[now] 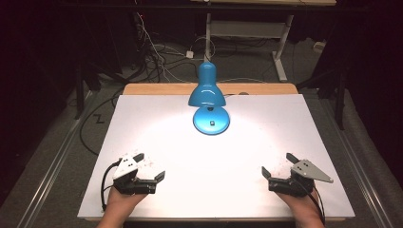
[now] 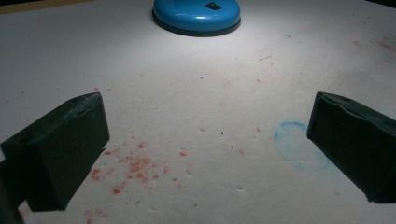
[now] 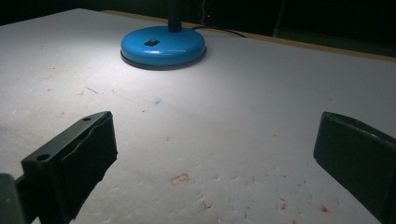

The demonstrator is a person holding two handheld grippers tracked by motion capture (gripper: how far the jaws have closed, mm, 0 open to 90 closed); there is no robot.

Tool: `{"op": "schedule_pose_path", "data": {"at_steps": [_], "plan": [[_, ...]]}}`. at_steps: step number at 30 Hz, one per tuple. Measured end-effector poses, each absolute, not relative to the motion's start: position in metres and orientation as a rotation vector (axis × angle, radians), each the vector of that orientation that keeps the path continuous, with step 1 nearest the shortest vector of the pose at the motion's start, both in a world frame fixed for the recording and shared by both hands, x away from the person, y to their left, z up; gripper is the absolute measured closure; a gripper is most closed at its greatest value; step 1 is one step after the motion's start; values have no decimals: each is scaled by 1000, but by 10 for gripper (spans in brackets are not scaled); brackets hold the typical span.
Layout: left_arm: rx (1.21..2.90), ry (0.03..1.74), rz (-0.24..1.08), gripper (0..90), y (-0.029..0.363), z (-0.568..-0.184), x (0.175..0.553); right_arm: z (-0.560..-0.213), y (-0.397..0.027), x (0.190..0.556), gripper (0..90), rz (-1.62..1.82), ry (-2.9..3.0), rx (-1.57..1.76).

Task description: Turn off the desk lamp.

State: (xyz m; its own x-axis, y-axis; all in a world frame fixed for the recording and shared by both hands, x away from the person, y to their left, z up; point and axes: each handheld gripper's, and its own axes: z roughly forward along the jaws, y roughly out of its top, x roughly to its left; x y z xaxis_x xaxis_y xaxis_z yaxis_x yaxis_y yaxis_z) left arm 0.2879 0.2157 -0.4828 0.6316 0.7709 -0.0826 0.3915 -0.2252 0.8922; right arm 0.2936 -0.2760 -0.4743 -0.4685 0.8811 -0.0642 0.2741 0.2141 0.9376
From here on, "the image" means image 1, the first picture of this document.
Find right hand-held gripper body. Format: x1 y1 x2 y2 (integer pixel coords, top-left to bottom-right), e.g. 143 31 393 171
267 159 335 199

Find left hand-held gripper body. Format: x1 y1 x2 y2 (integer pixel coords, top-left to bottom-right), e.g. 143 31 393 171
112 153 158 196

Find person's right hand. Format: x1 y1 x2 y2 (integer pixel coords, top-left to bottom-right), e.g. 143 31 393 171
278 189 321 219

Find person's left hand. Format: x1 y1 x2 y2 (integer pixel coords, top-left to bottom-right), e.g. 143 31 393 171
106 189 148 217

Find white table cover sheet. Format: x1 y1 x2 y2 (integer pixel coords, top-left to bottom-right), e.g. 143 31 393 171
77 93 356 220

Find blue desk lamp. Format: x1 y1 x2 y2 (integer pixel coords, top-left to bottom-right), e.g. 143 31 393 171
187 61 231 136

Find small beige box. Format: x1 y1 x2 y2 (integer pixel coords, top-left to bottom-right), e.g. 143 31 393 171
313 40 328 54

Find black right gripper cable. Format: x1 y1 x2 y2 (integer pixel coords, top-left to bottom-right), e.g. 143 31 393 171
300 180 327 226

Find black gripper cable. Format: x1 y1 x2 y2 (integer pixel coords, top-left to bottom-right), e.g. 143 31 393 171
300 180 327 226
100 159 123 212

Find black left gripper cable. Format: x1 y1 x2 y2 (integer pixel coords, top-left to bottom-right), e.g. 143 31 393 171
100 159 123 212

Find black floor cable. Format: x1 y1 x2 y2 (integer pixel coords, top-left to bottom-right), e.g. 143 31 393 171
78 94 125 157

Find metal floor rail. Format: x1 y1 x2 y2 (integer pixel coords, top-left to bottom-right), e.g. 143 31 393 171
317 94 395 228
16 90 98 228

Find tangle of floor cables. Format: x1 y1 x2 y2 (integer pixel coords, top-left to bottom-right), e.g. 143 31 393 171
131 12 203 84

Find white metal desk frame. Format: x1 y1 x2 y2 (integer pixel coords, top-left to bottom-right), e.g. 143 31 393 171
203 12 295 83

